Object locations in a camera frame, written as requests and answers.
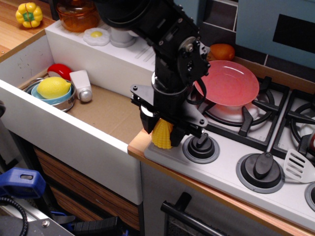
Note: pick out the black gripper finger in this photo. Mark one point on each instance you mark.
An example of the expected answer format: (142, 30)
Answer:
(149, 119)
(177, 134)

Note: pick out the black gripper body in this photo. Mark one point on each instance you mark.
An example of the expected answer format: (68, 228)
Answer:
(169, 103)

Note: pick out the yellow toy corn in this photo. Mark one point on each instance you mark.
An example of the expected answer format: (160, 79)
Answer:
(161, 134)

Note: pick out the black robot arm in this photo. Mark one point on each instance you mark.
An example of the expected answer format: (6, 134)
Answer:
(181, 61)

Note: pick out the pink plastic plate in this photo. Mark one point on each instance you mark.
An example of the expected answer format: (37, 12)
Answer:
(230, 84)

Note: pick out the small black stove knob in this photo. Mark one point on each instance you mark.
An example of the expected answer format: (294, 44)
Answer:
(203, 150)

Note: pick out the white sink basin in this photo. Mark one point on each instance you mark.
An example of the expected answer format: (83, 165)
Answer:
(91, 137)

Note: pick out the black left burner grate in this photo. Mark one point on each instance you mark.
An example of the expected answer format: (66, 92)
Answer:
(252, 124)

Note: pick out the black burner grate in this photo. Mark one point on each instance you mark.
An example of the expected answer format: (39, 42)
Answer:
(252, 124)
(296, 126)

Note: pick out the white salt shaker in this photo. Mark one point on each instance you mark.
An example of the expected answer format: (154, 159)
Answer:
(82, 84)

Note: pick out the orange toy fruit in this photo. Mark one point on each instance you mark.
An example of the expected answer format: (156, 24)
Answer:
(221, 52)

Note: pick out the grey toy faucet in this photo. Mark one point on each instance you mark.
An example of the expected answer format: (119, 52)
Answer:
(122, 38)

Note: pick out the silver metal pot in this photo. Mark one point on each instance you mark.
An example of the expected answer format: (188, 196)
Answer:
(64, 103)

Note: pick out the large black stove knob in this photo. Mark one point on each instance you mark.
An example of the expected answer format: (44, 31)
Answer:
(260, 173)

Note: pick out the toy fried egg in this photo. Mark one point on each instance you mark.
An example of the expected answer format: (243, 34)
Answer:
(96, 37)

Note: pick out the black right burner grate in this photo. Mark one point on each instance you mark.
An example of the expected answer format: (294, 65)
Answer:
(296, 126)

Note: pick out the yellow toy lemon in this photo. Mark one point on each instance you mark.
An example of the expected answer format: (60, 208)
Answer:
(53, 87)

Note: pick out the light blue bowl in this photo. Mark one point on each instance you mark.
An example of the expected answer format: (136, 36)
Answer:
(52, 101)

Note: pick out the white slotted spatula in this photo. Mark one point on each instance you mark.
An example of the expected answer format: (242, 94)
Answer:
(298, 167)

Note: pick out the orange glass pot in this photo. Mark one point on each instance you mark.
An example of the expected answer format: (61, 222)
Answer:
(77, 15)

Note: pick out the blue clamp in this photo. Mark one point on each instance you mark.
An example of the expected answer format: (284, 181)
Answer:
(22, 183)

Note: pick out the partial stove knob right edge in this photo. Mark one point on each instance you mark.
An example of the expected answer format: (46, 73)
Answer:
(310, 195)

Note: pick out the yellow toy bell pepper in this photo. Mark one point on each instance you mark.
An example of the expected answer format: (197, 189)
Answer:
(29, 15)

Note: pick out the black oven door handle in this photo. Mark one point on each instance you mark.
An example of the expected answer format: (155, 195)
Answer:
(179, 222)

